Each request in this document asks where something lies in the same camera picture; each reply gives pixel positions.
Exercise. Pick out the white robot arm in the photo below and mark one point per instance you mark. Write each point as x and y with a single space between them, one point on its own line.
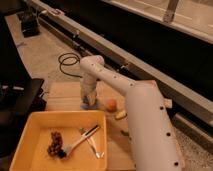
152 137

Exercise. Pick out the metal fork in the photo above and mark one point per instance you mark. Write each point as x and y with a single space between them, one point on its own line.
92 145

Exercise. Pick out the blue cloth piece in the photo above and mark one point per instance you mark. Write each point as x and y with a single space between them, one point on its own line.
85 106

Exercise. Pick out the wooden block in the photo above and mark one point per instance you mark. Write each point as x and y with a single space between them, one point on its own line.
168 103

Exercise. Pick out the black chair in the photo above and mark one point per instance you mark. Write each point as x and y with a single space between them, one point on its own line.
15 107

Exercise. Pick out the green chili pepper toy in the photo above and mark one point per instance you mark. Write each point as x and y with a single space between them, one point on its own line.
125 133

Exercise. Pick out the long metal rail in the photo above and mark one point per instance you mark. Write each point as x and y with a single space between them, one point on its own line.
193 102

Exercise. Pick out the bunch of dark grapes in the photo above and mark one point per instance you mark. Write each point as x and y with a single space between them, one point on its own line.
55 148

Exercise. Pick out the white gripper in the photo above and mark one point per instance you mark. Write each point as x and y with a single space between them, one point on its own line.
88 87

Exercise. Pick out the wooden cutting board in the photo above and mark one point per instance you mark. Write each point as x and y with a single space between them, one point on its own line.
65 96

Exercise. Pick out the black box device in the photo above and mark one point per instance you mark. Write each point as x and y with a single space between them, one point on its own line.
29 24

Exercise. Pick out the orange fruit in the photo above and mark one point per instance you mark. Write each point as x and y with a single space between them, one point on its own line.
111 105

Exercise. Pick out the yellow plastic bin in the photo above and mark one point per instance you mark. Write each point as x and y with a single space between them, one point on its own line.
31 153

